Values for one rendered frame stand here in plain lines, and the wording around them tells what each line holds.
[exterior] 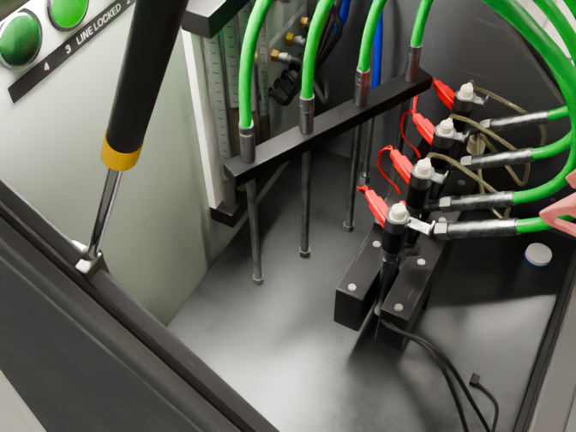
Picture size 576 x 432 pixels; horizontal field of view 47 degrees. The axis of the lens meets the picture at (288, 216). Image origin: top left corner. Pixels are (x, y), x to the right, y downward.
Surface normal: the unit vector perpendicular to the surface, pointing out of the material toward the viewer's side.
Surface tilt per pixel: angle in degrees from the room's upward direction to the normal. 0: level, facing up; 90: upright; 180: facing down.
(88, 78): 90
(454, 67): 90
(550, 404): 0
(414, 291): 0
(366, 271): 0
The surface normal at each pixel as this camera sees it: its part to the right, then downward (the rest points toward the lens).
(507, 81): -0.48, 0.68
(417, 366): -0.01, -0.64
